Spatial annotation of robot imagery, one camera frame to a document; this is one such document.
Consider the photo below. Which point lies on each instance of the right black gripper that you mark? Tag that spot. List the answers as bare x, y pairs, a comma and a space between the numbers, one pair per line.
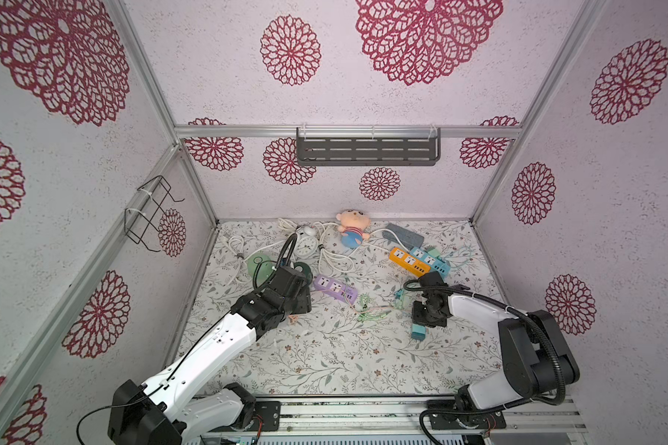
423, 317

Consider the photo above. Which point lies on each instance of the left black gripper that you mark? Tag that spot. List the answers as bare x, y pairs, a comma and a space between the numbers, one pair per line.
303, 300

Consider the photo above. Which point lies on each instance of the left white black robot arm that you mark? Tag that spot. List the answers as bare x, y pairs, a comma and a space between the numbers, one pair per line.
164, 409

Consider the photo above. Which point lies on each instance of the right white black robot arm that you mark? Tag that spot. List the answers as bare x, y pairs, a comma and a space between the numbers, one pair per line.
537, 364

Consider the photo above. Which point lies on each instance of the teal usb charger block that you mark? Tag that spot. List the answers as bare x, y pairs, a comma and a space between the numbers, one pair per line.
418, 332

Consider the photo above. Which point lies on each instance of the purple power strip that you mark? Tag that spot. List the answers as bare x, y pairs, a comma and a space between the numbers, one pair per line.
335, 289

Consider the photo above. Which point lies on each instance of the teal power strip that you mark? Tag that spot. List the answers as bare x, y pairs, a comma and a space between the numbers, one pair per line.
435, 264

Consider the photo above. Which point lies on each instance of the white alarm clock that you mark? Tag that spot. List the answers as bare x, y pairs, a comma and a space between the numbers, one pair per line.
307, 242

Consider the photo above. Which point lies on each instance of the orange power strip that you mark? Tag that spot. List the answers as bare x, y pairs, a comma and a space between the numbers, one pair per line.
409, 262

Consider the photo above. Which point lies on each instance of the plush boy doll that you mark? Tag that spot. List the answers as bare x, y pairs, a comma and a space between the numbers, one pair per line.
353, 225

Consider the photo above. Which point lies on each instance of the light green cordless grinder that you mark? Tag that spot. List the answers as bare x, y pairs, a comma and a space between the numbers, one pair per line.
260, 266

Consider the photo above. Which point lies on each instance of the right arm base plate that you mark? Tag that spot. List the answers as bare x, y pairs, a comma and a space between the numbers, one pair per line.
441, 418

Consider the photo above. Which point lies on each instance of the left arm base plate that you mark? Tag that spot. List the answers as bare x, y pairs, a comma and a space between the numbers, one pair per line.
263, 416

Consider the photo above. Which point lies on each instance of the black wire wall rack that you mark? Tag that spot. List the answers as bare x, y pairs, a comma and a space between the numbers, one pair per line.
156, 225

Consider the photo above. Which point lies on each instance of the grey wall shelf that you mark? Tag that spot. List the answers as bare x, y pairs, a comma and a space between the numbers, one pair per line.
370, 151

